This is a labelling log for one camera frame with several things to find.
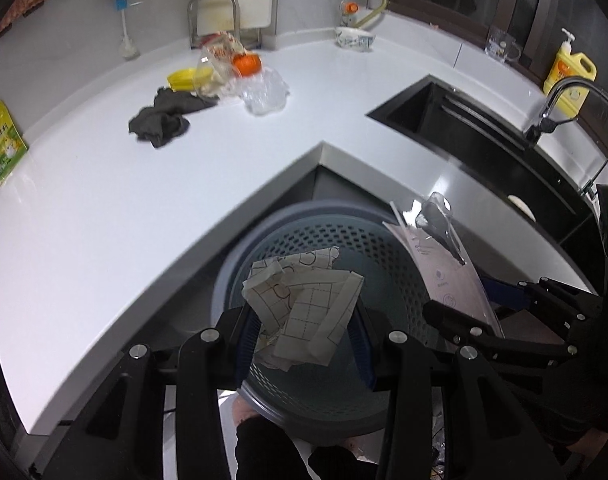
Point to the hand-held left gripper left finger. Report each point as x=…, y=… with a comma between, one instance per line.
x=245, y=342

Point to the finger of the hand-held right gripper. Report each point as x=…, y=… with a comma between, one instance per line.
x=506, y=292
x=464, y=327

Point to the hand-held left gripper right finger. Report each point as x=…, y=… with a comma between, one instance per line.
x=365, y=347

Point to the pale pink plastic packet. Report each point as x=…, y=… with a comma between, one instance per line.
x=449, y=285

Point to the grid-printed paper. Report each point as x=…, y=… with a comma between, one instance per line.
x=309, y=310

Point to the clear plastic film piece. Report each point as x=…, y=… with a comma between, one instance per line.
x=439, y=230

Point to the grey perforated waste bin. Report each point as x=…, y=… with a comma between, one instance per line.
x=384, y=245

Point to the slim chrome water tap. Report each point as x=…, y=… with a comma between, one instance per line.
x=606, y=165

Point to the black kitchen sink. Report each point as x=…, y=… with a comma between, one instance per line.
x=484, y=145

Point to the chrome kitchen faucet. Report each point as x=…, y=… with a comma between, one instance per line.
x=559, y=95

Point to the yellow dish soap bottle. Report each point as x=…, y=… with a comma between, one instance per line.
x=569, y=72

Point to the dark grey rag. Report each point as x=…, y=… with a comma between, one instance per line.
x=161, y=122

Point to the clear glass mug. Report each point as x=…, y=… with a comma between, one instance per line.
x=501, y=45

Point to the crumpled clear plastic bag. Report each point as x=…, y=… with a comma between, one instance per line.
x=264, y=92

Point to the orange fruit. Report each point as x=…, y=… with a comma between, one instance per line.
x=247, y=64

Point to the white patterned bowl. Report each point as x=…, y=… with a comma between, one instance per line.
x=355, y=39

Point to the red white snack wrapper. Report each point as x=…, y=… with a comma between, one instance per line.
x=223, y=47

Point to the yellow green seasoning pouch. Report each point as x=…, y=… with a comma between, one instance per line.
x=2, y=145

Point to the orange valve knob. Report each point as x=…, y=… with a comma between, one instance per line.
x=352, y=8

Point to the steel cutting board rack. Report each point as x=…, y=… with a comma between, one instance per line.
x=233, y=5

